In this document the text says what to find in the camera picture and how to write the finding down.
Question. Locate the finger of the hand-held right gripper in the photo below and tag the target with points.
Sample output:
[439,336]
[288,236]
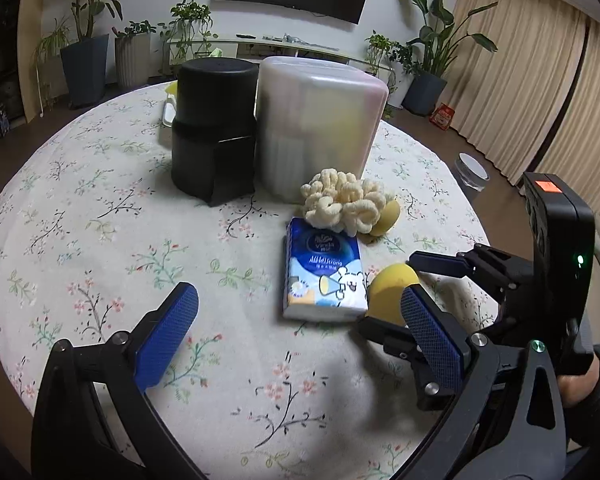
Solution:
[440,263]
[387,337]

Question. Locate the small bushy trailing plant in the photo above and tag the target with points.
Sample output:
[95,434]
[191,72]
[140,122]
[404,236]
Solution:
[380,45]

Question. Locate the person's right hand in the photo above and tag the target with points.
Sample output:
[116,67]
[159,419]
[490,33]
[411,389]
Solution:
[577,391]

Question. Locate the tall plant in blue pot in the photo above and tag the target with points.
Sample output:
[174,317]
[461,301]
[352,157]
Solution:
[85,70]

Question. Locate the blue tissue pack megaphone print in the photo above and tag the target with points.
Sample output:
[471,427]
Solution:
[320,270]

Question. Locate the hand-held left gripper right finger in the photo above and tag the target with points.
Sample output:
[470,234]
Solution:
[430,335]

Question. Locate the broad leaf plant grey pot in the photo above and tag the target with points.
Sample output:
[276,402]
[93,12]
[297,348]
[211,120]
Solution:
[425,92]

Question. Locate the round table with floral cloth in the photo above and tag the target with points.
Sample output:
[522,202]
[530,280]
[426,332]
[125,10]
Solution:
[105,260]

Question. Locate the trailing pothos plant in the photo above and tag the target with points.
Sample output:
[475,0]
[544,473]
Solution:
[187,15]

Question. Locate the grey trash bin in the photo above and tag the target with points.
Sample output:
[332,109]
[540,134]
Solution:
[470,172]

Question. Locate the plant in white ribbed pot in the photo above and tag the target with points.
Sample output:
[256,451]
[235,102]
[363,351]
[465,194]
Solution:
[132,62]

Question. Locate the dark shelf unit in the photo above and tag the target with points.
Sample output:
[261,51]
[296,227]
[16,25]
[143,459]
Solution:
[10,60]

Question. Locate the black cylindrical container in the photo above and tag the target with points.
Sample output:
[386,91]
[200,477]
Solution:
[205,125]

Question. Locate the red box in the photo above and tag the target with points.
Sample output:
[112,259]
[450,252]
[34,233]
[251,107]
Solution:
[441,116]

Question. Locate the white television console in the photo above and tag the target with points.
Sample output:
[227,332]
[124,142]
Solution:
[300,50]

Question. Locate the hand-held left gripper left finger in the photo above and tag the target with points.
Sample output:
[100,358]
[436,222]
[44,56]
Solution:
[165,340]

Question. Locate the thin spider plant on stand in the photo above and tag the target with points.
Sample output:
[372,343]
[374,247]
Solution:
[55,40]

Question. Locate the translucent plastic storage box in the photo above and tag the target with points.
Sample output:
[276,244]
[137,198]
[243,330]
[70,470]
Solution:
[320,130]

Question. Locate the cream chenille sponge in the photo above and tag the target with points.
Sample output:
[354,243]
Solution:
[340,205]

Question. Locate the beige curtain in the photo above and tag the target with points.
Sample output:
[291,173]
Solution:
[530,85]

